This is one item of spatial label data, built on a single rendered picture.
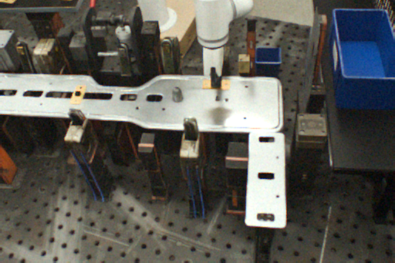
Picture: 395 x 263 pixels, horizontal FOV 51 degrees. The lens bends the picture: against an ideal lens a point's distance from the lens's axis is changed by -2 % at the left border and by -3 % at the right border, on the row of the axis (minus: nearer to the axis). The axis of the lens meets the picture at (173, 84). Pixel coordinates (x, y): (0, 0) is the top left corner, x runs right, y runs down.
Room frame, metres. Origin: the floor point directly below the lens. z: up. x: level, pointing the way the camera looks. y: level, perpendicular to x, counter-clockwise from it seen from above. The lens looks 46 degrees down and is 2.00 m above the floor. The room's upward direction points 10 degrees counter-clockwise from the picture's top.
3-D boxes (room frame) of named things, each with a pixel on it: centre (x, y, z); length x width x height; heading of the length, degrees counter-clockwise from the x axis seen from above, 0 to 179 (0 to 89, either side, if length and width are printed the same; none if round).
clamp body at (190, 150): (0.69, -0.02, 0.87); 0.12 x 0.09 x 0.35; 164
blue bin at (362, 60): (0.85, -0.57, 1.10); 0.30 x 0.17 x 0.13; 163
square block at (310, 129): (0.67, -0.35, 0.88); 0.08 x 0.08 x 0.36; 74
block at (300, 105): (0.79, -0.38, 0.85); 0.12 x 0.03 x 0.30; 164
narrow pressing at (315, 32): (0.79, -0.38, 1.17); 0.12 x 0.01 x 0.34; 164
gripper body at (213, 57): (0.87, -0.13, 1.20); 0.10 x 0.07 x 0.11; 164
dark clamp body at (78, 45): (1.20, 0.30, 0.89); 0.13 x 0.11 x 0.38; 164
